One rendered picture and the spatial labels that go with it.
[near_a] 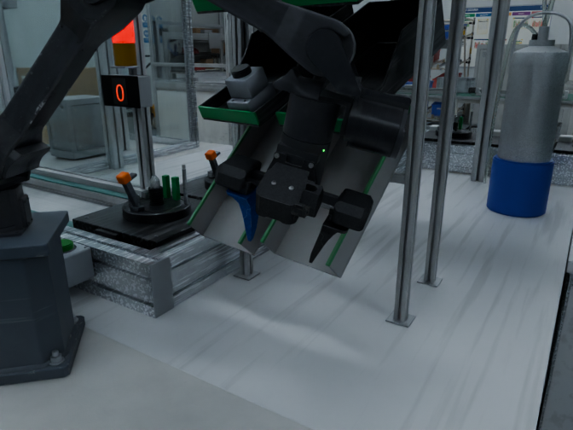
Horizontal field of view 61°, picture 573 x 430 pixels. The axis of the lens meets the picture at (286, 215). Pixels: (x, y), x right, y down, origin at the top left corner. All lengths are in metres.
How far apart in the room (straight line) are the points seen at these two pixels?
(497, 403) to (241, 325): 0.40
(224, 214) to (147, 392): 0.32
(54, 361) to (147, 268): 0.19
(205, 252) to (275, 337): 0.23
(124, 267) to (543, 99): 1.09
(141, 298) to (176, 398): 0.24
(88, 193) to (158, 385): 0.77
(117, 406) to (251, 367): 0.19
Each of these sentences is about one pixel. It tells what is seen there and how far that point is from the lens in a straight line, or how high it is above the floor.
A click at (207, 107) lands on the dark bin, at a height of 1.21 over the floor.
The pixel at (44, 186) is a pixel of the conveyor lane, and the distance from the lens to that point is 1.55.
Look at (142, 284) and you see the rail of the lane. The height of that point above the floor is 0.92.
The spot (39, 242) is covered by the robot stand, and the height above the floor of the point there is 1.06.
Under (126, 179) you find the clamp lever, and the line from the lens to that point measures 0.97.
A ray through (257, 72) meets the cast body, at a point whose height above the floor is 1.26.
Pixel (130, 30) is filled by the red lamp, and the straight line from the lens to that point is 1.21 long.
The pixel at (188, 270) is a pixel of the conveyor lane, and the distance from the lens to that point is 0.90.
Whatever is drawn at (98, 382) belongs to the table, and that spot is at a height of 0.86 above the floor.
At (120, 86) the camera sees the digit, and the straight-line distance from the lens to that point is 1.21.
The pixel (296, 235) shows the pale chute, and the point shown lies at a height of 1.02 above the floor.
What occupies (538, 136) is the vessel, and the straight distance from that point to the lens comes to 1.44.
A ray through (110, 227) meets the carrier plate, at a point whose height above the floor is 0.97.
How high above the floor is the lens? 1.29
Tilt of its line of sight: 19 degrees down
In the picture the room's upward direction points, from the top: straight up
